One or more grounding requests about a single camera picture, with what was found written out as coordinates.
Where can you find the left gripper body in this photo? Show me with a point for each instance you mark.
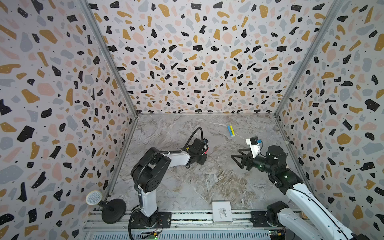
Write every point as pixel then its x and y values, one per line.
pixel 200 158

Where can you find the yellow highlighter pen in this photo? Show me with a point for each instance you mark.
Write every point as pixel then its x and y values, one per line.
pixel 232 131

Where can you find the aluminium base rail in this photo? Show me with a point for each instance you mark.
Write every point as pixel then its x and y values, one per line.
pixel 188 225

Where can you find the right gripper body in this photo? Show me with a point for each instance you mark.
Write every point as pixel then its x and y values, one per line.
pixel 248 160

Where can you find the black round stand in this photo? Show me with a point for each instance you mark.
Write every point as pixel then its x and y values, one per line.
pixel 113 211

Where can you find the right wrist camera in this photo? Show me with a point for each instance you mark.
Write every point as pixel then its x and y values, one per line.
pixel 255 145

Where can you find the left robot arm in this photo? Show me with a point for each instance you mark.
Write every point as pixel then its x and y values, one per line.
pixel 149 172

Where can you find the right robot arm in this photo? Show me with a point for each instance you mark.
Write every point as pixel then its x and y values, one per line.
pixel 323 226

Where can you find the white box on rail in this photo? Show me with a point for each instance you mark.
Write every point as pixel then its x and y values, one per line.
pixel 222 212

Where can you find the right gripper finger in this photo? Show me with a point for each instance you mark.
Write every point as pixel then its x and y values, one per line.
pixel 241 155
pixel 241 161

